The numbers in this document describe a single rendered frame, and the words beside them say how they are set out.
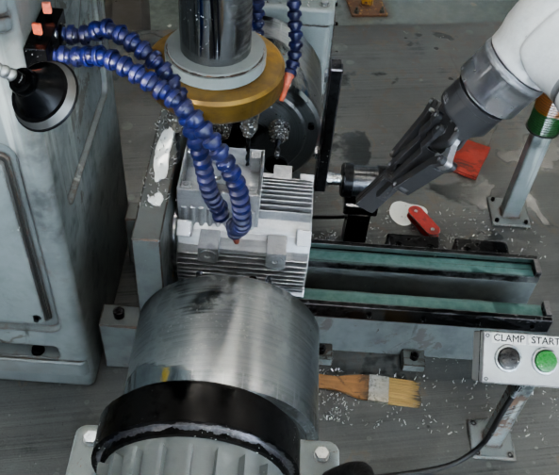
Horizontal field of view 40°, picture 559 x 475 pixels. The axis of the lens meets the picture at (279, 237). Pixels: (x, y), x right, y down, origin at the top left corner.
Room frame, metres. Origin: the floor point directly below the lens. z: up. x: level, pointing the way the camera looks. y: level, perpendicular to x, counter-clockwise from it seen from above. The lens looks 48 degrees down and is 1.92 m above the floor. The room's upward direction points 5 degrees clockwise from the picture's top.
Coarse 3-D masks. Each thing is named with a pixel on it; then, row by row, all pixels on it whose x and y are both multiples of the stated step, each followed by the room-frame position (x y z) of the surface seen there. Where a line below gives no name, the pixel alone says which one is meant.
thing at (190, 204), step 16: (192, 160) 0.86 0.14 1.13; (240, 160) 0.88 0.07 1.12; (256, 160) 0.86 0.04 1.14; (192, 176) 0.84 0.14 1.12; (256, 176) 0.85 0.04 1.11; (176, 192) 0.78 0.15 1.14; (192, 192) 0.78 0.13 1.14; (224, 192) 0.78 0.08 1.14; (256, 192) 0.79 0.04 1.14; (192, 208) 0.78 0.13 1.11; (208, 208) 0.78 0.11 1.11; (256, 208) 0.78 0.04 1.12; (192, 224) 0.78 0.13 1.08; (208, 224) 0.78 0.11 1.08; (224, 224) 0.78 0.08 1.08; (256, 224) 0.78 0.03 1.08
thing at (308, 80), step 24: (288, 48) 1.14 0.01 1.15; (312, 48) 1.21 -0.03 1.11; (312, 72) 1.14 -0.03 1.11; (288, 96) 1.04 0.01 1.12; (312, 96) 1.07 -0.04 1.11; (264, 120) 1.04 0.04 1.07; (288, 120) 1.04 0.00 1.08; (312, 120) 1.04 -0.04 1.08; (240, 144) 1.04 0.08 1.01; (264, 144) 1.04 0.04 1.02; (288, 144) 1.04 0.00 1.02; (312, 144) 1.04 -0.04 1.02; (264, 168) 1.04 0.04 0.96
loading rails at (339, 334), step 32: (320, 256) 0.87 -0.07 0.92; (352, 256) 0.88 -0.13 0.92; (384, 256) 0.89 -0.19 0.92; (416, 256) 0.89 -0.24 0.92; (448, 256) 0.90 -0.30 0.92; (480, 256) 0.90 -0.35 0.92; (512, 256) 0.91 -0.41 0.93; (320, 288) 0.86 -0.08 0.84; (352, 288) 0.87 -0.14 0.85; (384, 288) 0.87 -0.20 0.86; (416, 288) 0.87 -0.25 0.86; (448, 288) 0.87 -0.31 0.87; (480, 288) 0.87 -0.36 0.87; (512, 288) 0.87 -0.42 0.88; (320, 320) 0.76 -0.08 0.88; (352, 320) 0.76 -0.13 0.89; (384, 320) 0.77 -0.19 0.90; (416, 320) 0.77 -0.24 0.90; (448, 320) 0.77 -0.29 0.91; (480, 320) 0.77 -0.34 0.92; (512, 320) 0.77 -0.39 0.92; (544, 320) 0.77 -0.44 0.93; (320, 352) 0.74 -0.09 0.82; (384, 352) 0.76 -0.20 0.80; (416, 352) 0.75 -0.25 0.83; (448, 352) 0.77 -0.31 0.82
